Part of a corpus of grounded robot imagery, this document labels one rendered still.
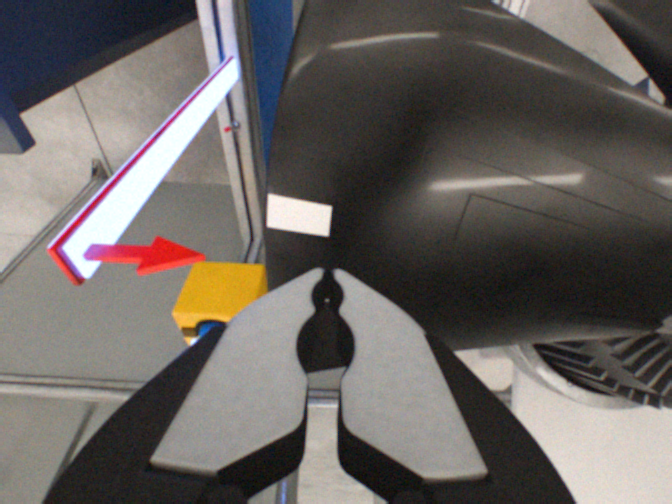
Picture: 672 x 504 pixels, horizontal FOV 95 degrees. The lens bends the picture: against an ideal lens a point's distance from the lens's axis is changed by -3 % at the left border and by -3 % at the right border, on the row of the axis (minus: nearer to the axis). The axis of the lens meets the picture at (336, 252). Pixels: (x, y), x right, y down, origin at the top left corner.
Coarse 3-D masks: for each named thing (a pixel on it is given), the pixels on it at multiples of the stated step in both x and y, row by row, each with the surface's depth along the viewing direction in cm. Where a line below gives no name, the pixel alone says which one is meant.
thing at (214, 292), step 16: (192, 272) 43; (208, 272) 43; (224, 272) 43; (240, 272) 43; (256, 272) 43; (192, 288) 41; (208, 288) 41; (224, 288) 41; (240, 288) 41; (256, 288) 41; (176, 304) 39; (192, 304) 39; (208, 304) 39; (224, 304) 39; (240, 304) 39; (176, 320) 39; (192, 320) 39; (208, 320) 39; (224, 320) 39
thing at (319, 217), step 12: (276, 204) 16; (288, 204) 16; (300, 204) 16; (312, 204) 16; (276, 216) 16; (288, 216) 16; (300, 216) 16; (312, 216) 16; (324, 216) 16; (288, 228) 16; (300, 228) 16; (312, 228) 16; (324, 228) 16
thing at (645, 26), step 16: (592, 0) 23; (608, 0) 22; (624, 0) 22; (640, 0) 21; (656, 0) 21; (608, 16) 22; (624, 16) 22; (640, 16) 21; (656, 16) 21; (624, 32) 22; (640, 32) 21; (656, 32) 21; (640, 48) 22; (656, 48) 21; (640, 64) 22; (656, 64) 21; (656, 80) 22
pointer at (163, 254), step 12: (156, 240) 16; (168, 240) 16; (84, 252) 15; (96, 252) 15; (108, 252) 15; (120, 252) 15; (132, 252) 15; (144, 252) 15; (156, 252) 15; (168, 252) 15; (180, 252) 15; (192, 252) 15; (144, 264) 15; (156, 264) 15; (168, 264) 15; (180, 264) 15
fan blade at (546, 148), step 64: (320, 0) 13; (384, 0) 12; (448, 0) 12; (320, 64) 13; (384, 64) 13; (448, 64) 12; (512, 64) 12; (576, 64) 12; (320, 128) 14; (384, 128) 14; (448, 128) 13; (512, 128) 13; (576, 128) 12; (640, 128) 12; (320, 192) 15; (384, 192) 15; (448, 192) 14; (512, 192) 14; (576, 192) 13; (640, 192) 13; (320, 256) 17; (384, 256) 16; (448, 256) 16; (512, 256) 15; (576, 256) 15; (640, 256) 15; (320, 320) 19; (448, 320) 19; (512, 320) 18; (576, 320) 18; (640, 320) 17
